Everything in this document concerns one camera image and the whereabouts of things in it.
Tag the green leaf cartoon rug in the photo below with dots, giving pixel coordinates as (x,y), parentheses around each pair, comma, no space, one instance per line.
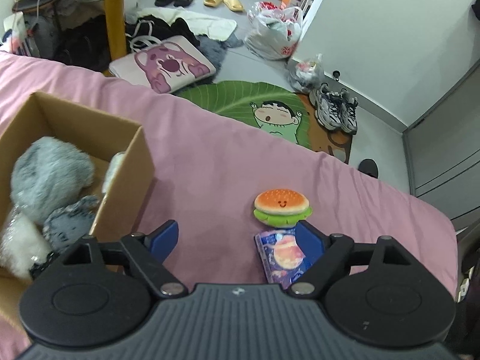
(272,109)

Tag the yellow slipper near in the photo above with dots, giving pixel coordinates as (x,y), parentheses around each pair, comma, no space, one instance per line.
(234,5)

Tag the white towel on floor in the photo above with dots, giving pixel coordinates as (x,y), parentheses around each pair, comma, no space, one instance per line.
(216,28)

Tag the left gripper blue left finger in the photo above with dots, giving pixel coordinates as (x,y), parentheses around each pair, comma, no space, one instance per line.
(146,254)

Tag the pink bear cushion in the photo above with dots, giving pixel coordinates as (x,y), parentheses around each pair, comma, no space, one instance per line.
(165,67)

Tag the large white plastic bag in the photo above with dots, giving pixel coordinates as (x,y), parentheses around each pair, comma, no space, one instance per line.
(274,31)

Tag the black round floor object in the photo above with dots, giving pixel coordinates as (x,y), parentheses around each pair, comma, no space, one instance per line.
(369,167)

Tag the right grey sneaker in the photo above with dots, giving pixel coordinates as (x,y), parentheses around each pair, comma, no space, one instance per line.
(347,112)

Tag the yellow frame table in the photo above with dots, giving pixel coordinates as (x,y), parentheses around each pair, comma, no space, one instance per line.
(115,27)

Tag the left grey sneaker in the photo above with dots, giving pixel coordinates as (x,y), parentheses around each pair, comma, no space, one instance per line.
(326,108)

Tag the clear bag white stuffing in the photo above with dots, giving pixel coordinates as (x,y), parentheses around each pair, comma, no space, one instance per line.
(22,245)

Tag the black white tote bag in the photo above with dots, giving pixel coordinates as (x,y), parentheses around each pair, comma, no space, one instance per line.
(149,30)

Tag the yellow slipper far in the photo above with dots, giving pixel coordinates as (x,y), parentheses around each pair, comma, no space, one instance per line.
(212,3)

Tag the burger plush toy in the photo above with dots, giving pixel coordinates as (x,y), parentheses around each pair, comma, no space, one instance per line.
(281,208)

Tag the small clear plastic bag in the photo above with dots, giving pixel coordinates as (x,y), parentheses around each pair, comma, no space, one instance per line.
(306,75)

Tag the pink bed sheet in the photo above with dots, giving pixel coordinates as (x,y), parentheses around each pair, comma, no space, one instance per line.
(395,303)

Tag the white soft pad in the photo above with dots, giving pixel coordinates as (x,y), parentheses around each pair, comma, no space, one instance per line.
(113,167)

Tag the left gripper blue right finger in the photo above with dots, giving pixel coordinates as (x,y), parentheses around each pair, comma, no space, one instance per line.
(329,256)

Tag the grey sneaker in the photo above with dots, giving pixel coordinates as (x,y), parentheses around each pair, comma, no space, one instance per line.
(326,108)
(347,112)

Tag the blue planet print packet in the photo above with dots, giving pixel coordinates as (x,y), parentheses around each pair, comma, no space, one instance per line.
(282,259)

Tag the grey fluffy floor cloth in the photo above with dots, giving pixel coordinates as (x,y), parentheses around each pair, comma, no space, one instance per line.
(215,51)

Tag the grey fluffy plush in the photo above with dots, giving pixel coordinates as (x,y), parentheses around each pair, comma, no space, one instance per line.
(49,175)

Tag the yellow slipper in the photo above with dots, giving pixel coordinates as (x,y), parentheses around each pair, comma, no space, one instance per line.
(212,3)
(234,5)

